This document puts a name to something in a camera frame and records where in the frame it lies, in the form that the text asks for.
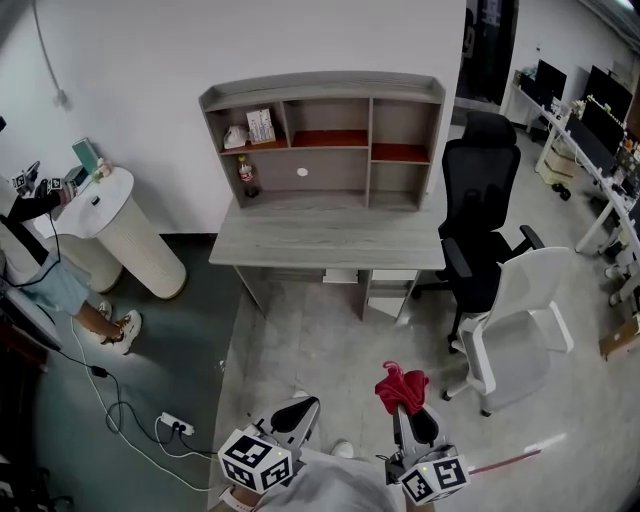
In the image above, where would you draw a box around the white tissue pack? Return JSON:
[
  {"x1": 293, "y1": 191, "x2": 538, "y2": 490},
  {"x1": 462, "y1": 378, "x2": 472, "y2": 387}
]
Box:
[{"x1": 222, "y1": 125, "x2": 249, "y2": 151}]

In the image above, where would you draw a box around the teal box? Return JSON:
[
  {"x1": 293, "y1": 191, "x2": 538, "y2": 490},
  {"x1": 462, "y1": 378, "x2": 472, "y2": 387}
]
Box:
[{"x1": 71, "y1": 137, "x2": 101, "y2": 174}]

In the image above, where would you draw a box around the white floor cable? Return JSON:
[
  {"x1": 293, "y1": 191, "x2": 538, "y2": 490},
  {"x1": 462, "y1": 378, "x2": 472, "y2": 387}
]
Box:
[{"x1": 69, "y1": 317, "x2": 214, "y2": 494}]

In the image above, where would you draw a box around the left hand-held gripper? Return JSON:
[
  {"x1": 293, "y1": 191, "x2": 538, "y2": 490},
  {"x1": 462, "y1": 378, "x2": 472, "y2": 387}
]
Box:
[{"x1": 218, "y1": 396, "x2": 322, "y2": 495}]

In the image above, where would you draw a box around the person's white shirt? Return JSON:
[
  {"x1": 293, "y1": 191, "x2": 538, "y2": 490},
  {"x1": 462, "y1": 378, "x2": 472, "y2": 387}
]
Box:
[{"x1": 255, "y1": 448, "x2": 402, "y2": 512}]

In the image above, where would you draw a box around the wooden shelf with red back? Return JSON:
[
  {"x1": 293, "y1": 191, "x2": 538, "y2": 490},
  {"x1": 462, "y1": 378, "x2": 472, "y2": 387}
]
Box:
[{"x1": 198, "y1": 71, "x2": 447, "y2": 212}]

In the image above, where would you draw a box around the black power cable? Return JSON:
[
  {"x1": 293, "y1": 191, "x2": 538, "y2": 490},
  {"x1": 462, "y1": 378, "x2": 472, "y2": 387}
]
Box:
[{"x1": 49, "y1": 348, "x2": 217, "y2": 459}]

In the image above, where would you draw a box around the red cloth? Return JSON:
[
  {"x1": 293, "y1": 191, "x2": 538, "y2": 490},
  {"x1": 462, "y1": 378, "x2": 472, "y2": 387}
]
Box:
[{"x1": 374, "y1": 360, "x2": 431, "y2": 417}]

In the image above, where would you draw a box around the cola bottle with red label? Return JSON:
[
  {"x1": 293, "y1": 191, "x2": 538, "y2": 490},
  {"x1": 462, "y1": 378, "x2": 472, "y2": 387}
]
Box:
[{"x1": 237, "y1": 154, "x2": 262, "y2": 199}]

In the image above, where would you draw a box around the black computer monitor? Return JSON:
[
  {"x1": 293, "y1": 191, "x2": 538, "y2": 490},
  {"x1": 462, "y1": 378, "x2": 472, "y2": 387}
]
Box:
[
  {"x1": 533, "y1": 58, "x2": 568, "y2": 109},
  {"x1": 564, "y1": 99, "x2": 627, "y2": 175},
  {"x1": 581, "y1": 64, "x2": 634, "y2": 124}
]

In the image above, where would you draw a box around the person's left forearm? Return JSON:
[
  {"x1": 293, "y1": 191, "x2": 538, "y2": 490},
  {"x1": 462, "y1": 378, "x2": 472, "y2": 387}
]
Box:
[{"x1": 207, "y1": 487, "x2": 262, "y2": 512}]

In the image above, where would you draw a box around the white office chair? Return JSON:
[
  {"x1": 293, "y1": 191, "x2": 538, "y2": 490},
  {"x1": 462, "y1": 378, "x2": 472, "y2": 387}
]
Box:
[{"x1": 441, "y1": 246, "x2": 575, "y2": 418}]

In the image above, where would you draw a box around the grey wood-grain table top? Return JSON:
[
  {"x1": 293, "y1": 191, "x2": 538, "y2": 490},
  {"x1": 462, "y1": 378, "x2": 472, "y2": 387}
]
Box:
[{"x1": 208, "y1": 192, "x2": 447, "y2": 322}]

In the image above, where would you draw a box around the red white floor strip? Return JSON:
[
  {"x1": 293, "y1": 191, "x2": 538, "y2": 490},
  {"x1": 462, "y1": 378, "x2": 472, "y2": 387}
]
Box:
[{"x1": 466, "y1": 432, "x2": 569, "y2": 477}]

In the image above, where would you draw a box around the white wristwatch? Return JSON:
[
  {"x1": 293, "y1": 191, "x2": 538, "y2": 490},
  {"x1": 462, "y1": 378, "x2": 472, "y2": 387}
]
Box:
[{"x1": 218, "y1": 485, "x2": 254, "y2": 512}]

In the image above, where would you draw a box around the white printed box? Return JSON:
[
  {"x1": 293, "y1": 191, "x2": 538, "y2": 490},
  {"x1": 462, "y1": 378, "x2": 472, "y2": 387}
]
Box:
[{"x1": 245, "y1": 108, "x2": 277, "y2": 147}]

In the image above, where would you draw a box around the black office chair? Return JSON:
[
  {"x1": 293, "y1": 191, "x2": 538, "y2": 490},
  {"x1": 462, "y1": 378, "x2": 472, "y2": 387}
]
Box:
[{"x1": 410, "y1": 110, "x2": 546, "y2": 355}]

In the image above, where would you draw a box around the white round pedestal table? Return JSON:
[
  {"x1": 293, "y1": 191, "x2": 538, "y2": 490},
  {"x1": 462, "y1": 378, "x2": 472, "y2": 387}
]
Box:
[{"x1": 33, "y1": 164, "x2": 188, "y2": 301}]

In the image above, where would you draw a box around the white keyboard tray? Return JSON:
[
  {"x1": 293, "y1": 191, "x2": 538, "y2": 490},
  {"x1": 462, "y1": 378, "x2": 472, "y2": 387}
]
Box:
[{"x1": 322, "y1": 268, "x2": 360, "y2": 286}]

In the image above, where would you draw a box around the long white office desk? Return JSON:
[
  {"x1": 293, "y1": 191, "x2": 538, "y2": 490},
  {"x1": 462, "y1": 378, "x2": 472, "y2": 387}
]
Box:
[{"x1": 499, "y1": 81, "x2": 640, "y2": 307}]

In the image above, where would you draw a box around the grey wall cable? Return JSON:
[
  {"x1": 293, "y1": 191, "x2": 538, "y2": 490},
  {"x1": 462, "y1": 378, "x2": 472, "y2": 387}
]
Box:
[{"x1": 31, "y1": 0, "x2": 72, "y2": 109}]

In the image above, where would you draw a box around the brown cardboard box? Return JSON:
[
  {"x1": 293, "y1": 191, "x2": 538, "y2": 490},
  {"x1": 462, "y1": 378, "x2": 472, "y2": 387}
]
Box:
[{"x1": 598, "y1": 314, "x2": 640, "y2": 363}]

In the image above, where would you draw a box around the white power strip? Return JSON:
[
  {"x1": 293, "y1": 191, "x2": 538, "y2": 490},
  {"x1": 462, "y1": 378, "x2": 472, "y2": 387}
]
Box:
[{"x1": 160, "y1": 411, "x2": 196, "y2": 436}]

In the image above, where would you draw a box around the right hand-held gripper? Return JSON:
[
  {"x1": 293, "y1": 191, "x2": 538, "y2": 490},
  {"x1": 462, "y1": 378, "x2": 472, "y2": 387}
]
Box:
[{"x1": 384, "y1": 403, "x2": 472, "y2": 507}]

